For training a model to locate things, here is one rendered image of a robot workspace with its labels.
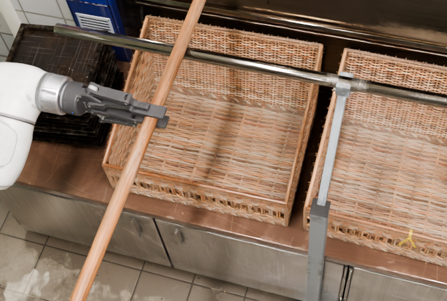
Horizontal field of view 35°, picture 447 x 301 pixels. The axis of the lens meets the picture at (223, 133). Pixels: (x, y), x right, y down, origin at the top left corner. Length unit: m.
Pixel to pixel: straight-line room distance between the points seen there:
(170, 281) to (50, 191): 0.65
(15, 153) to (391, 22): 1.03
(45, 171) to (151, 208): 0.37
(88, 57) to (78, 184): 0.39
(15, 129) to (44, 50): 0.64
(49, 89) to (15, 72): 0.09
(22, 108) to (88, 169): 0.65
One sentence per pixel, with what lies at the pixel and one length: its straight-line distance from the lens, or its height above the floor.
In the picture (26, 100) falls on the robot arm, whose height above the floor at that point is 1.22.
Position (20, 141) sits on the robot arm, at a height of 1.17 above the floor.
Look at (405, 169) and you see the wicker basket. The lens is 2.18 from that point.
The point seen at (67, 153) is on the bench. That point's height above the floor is 0.58.
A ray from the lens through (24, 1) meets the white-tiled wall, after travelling 2.47.
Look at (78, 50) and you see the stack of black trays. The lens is 2.20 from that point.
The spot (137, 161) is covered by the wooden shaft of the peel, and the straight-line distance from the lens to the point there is 1.50.
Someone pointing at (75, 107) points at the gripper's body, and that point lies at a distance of 1.60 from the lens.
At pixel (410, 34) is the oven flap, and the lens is 1.99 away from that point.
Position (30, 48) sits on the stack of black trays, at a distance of 2.25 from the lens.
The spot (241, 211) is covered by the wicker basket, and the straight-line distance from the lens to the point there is 2.07.
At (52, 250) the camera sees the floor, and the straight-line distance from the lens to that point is 2.82.
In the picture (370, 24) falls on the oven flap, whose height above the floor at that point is 0.96.
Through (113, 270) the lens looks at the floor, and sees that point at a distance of 2.73.
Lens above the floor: 2.49
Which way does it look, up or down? 59 degrees down
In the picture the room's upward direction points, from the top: 9 degrees counter-clockwise
